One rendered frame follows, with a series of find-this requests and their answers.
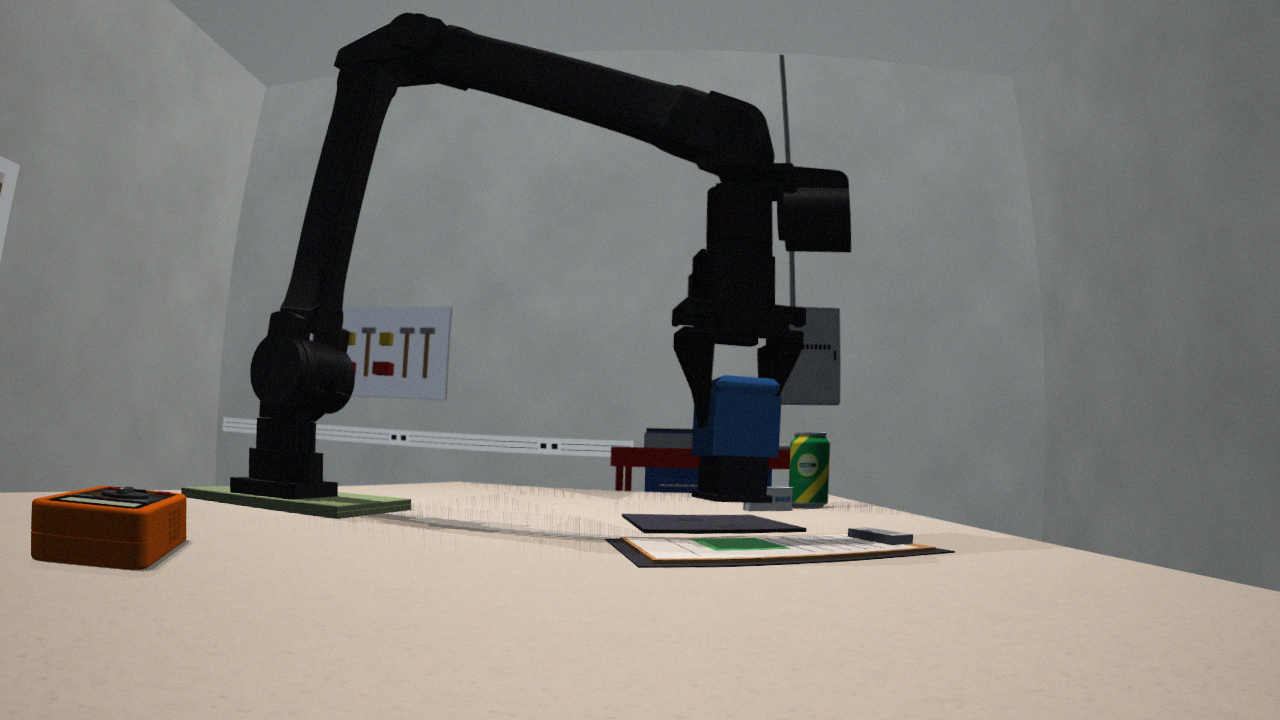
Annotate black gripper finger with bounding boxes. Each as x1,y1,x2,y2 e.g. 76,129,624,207
675,331,716,428
756,337,803,396

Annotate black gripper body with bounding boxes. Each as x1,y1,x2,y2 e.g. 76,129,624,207
672,240,806,347

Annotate green and yellow drink can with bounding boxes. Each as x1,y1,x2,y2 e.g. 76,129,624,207
788,433,829,509

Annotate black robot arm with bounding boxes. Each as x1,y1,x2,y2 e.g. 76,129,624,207
230,13,851,498

